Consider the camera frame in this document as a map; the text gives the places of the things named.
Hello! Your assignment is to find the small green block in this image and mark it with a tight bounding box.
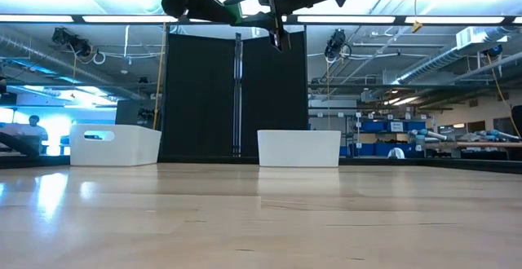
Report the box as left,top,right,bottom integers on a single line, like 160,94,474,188
228,2,245,26

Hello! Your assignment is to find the black ceiling-mounted device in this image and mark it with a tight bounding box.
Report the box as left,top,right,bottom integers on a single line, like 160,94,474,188
51,26,94,58
324,28,353,60

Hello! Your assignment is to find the black folding screen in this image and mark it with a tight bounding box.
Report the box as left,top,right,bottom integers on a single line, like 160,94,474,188
161,30,310,159

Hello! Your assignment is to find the grey cabinet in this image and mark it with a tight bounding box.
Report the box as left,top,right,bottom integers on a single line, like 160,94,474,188
114,99,163,130

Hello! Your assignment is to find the narrow white plastic bin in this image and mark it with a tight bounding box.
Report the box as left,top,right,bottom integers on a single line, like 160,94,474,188
69,123,163,167

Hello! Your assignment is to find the shelf with blue bins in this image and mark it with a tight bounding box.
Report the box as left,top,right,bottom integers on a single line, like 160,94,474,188
340,112,429,159

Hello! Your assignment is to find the person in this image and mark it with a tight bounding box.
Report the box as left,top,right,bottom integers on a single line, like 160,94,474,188
18,114,50,155

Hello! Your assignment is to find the wooden workbench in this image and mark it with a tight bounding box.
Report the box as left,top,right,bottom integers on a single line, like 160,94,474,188
423,140,522,160

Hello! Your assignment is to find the white bin with raised handles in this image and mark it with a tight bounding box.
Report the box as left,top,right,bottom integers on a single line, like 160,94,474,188
257,129,343,169

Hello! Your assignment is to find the black aluminium table frame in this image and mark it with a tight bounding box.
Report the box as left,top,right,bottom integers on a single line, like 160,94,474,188
0,150,522,175

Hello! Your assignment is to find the silver ventilation duct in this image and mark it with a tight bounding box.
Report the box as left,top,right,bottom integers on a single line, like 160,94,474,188
361,26,522,103
0,32,146,101

